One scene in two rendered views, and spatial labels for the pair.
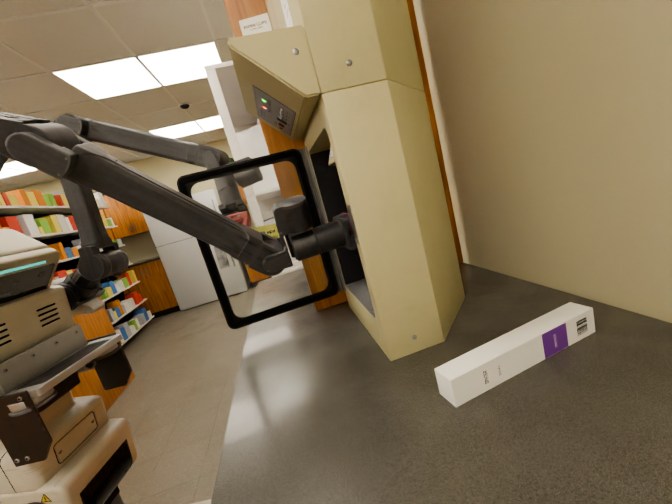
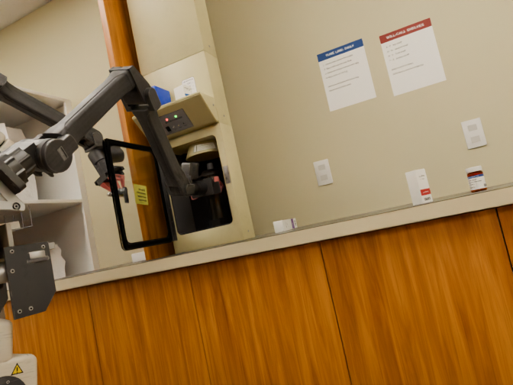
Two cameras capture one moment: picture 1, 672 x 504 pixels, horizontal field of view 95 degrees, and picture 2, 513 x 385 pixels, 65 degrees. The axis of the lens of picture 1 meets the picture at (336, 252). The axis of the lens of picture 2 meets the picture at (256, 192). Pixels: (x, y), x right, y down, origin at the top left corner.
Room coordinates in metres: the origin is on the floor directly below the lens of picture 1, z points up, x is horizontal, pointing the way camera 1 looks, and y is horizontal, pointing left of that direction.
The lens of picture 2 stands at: (-0.36, 1.24, 0.96)
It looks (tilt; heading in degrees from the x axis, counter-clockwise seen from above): 5 degrees up; 301
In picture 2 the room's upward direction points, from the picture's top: 12 degrees counter-clockwise
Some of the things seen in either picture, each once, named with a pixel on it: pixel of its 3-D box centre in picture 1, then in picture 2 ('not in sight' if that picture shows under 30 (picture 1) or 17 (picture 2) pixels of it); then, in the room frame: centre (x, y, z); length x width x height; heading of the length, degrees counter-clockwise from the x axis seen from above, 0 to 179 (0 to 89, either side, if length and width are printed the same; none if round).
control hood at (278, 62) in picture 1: (275, 102); (175, 119); (0.66, 0.04, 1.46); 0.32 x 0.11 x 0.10; 9
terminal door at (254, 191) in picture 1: (264, 240); (140, 194); (0.79, 0.17, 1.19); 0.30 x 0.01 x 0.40; 101
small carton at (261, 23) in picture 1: (261, 43); (183, 95); (0.60, 0.03, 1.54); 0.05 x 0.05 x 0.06; 89
